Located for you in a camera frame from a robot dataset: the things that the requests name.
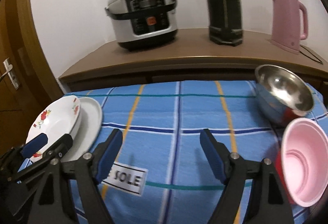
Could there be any stainless steel bowl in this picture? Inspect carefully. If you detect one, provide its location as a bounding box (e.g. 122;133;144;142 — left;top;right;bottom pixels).
255;64;315;126

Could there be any pink electric kettle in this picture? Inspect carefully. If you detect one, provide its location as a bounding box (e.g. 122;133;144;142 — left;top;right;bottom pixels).
270;0;309;54

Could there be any white floral plate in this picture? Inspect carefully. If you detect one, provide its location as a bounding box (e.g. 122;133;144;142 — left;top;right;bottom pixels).
26;95;82;162

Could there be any black tall thermos flask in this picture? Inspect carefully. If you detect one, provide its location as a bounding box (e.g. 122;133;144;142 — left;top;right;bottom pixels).
207;0;243;46

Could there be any brown wooden sideboard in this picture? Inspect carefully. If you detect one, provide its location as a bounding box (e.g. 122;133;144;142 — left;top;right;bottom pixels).
59;28;327;91

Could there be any brown wooden door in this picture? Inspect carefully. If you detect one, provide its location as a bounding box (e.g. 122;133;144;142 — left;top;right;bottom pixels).
1;0;63;153

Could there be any blue checked tablecloth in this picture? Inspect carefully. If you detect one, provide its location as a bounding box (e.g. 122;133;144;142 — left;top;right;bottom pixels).
18;80;328;224

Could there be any pink plastic bowl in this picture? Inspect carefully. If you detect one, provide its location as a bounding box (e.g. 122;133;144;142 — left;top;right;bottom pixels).
275;118;327;207

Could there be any silver door handle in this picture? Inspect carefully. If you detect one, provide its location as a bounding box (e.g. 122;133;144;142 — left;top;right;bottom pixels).
0;58;21;90

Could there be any black kettle power cable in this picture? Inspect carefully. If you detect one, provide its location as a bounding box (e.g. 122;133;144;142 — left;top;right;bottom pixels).
299;44;324;65

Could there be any silver black rice cooker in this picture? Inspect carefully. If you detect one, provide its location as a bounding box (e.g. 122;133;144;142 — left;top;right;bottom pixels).
105;0;178;52

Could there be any plain white plate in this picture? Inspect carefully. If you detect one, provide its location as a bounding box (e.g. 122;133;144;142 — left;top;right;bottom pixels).
61;97;103;162

